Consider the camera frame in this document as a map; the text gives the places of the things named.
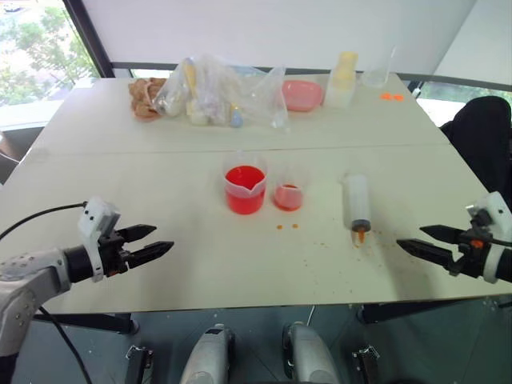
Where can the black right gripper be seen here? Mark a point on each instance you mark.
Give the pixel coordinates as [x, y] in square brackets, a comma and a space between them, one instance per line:
[474, 252]

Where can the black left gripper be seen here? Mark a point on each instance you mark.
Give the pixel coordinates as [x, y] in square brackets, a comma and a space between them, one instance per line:
[113, 256]

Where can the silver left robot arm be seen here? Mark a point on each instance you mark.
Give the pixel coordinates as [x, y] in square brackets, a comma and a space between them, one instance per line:
[24, 276]

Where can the large clear plastic syringe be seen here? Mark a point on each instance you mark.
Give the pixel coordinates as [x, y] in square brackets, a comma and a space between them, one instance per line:
[358, 200]

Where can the beaker with red liquid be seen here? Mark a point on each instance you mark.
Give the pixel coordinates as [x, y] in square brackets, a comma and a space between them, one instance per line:
[245, 188]

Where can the small clear cup red liquid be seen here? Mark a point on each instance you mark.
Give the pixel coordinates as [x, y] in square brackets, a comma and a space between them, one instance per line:
[288, 196]

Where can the empty clear measuring cup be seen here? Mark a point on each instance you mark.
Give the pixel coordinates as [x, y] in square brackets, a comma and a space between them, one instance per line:
[376, 76]

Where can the black office chair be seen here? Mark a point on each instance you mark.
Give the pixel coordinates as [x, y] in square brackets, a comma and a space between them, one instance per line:
[486, 136]

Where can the silver robot left leg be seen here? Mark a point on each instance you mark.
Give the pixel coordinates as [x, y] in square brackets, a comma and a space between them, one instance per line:
[208, 356]

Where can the silver robot leg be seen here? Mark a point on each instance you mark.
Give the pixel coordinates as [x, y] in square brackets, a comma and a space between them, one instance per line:
[310, 356]
[208, 356]

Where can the brown plush toy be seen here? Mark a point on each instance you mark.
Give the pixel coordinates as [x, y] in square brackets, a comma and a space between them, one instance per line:
[140, 100]

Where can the small orange cap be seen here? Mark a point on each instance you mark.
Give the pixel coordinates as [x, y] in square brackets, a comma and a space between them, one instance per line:
[385, 96]
[398, 97]

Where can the small blue white bottle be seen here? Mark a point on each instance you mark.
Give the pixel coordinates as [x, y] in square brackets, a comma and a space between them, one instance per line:
[236, 119]

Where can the large clear plastic bag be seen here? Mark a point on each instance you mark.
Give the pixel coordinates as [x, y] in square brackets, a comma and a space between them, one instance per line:
[216, 88]

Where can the silver robot right leg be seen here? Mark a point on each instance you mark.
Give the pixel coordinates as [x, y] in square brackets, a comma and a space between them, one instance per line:
[310, 356]

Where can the yellow bottle in bag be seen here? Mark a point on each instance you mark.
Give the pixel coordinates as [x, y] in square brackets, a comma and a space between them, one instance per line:
[190, 78]

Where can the yellow capped baby bottle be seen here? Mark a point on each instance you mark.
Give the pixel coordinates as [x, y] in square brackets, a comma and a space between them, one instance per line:
[342, 80]

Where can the small clear plastic bag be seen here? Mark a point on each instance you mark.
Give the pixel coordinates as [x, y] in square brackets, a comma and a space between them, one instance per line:
[274, 96]

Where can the pink plastic bowl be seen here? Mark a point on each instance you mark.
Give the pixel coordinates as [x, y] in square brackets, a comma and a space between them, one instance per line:
[302, 95]

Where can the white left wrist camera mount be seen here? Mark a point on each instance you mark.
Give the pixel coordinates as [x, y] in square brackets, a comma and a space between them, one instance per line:
[96, 216]

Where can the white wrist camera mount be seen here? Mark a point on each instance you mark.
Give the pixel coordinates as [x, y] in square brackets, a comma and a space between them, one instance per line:
[496, 212]
[96, 216]

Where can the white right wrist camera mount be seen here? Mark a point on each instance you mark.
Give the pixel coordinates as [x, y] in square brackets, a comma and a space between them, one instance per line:
[496, 212]

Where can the black table frame beam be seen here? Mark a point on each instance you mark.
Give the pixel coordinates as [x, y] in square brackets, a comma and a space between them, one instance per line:
[92, 322]
[420, 310]

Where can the black metal table bracket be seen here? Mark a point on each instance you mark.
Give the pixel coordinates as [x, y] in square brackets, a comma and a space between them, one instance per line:
[366, 366]
[140, 364]

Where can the black window frame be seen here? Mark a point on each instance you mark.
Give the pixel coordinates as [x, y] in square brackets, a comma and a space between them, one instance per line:
[90, 36]

